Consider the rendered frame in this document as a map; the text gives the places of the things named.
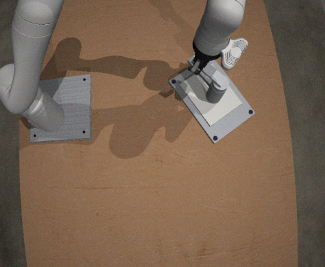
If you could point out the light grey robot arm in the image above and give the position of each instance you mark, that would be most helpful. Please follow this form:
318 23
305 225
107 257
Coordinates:
32 27

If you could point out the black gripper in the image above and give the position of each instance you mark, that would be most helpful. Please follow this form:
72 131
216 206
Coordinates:
200 60

